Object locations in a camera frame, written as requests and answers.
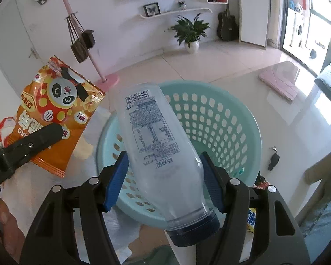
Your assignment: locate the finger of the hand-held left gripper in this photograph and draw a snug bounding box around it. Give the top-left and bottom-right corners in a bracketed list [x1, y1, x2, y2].
[0, 123, 63, 172]

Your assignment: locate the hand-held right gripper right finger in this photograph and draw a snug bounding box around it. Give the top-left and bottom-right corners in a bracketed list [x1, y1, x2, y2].
[200, 152, 311, 265]

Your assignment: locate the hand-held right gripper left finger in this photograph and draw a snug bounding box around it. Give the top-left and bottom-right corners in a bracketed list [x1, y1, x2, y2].
[19, 151, 130, 265]

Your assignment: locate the clear plastic bottle blue cap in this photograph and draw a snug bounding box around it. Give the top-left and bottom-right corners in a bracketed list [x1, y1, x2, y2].
[108, 82, 221, 247]

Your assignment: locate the orange panda snack packet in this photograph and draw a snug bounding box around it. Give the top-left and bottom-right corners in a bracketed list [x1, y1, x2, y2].
[19, 56, 106, 178]

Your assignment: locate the teal plastic basket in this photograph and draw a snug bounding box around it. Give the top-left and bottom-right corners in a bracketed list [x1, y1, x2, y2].
[96, 81, 262, 228]

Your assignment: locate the person's left hand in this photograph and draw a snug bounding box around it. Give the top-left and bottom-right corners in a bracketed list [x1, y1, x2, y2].
[0, 198, 26, 263]

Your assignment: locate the red white wrapper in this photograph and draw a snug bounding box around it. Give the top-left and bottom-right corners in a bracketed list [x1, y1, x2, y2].
[0, 117, 17, 147]

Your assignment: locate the colourful printed packet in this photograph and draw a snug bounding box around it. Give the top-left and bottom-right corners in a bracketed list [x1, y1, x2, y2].
[247, 177, 269, 233]

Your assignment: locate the black car key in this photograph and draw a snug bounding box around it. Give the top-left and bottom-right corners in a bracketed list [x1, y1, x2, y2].
[267, 146, 280, 172]

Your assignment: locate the pink coat rack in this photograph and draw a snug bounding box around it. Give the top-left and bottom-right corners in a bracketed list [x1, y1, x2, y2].
[58, 0, 120, 91]

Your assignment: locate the brown hanging bag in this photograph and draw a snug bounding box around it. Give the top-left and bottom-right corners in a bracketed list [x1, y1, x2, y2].
[70, 17, 89, 64]

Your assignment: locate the white door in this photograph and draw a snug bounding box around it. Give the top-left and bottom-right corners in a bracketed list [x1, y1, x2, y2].
[0, 0, 43, 97]

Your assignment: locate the black hanging bag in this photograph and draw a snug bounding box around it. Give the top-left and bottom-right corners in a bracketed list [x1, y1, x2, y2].
[81, 30, 96, 49]

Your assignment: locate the light blue cloth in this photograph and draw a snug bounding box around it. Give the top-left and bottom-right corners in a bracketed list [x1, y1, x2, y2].
[301, 193, 331, 254]

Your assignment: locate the pink folded mat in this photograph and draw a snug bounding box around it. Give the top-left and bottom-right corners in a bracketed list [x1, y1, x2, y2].
[259, 61, 302, 101]

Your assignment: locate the potted green plant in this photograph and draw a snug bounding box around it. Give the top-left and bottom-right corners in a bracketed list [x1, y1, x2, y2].
[169, 13, 210, 53]

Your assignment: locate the blue cushioned chair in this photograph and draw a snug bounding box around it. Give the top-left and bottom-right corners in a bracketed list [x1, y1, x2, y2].
[314, 65, 331, 102]

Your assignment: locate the dark acoustic guitar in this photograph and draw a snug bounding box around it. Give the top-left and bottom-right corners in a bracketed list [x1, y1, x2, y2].
[217, 0, 239, 41]

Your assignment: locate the tall white cabinet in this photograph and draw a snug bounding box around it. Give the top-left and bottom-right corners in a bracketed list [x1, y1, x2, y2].
[236, 0, 271, 47]

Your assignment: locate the white washing machine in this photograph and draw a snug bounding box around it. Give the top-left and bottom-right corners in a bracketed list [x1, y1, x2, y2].
[290, 11, 305, 47]

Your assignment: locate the blue container on washer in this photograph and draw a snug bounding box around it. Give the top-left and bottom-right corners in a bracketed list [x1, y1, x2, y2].
[288, 0, 304, 13]

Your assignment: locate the beige tubular frame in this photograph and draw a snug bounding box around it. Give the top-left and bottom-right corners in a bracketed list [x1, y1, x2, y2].
[292, 148, 331, 227]

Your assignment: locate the black picture frame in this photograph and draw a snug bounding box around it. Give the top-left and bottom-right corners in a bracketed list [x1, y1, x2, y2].
[143, 3, 161, 17]

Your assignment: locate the white curved wall shelf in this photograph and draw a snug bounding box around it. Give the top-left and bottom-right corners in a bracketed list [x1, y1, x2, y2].
[139, 7, 213, 20]

